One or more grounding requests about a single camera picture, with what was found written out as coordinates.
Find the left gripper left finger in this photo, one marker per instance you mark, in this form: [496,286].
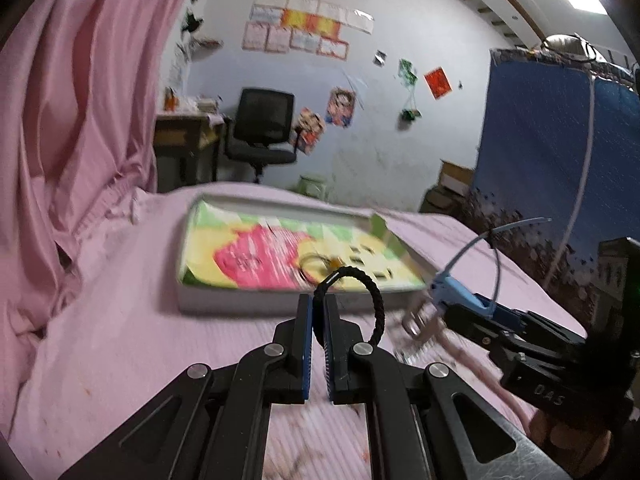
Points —
[209,424]

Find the green hanging ornament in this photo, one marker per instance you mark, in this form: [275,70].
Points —
[410,112]

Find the family cartoon poster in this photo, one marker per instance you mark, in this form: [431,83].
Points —
[307,130]

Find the red diamond paper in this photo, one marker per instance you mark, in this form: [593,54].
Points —
[438,83]

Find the cartoon character poster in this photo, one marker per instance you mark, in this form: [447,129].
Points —
[340,108]

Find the pink curtain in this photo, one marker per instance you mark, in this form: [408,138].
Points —
[79,82]

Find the cardboard boxes stack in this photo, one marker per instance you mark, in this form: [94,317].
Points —
[448,195]

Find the blue starry curtain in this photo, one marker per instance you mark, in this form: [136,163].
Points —
[561,140]

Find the wall certificates cluster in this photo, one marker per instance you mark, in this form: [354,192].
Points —
[310,26]

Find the right hand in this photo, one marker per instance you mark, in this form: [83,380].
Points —
[577,451]

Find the green plastic stool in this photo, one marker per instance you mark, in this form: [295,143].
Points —
[312,186]

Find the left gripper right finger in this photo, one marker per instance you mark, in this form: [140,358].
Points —
[424,423]

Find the black office chair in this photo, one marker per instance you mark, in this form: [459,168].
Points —
[259,133]

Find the dark elastic with yellow bead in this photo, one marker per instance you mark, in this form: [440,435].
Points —
[314,268]

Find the beige hair claw clip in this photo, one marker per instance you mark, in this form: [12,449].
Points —
[422,323]

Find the shallow grey cardboard box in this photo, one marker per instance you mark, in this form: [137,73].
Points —
[239,257]

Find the wooden desk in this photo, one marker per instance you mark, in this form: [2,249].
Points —
[187,137]

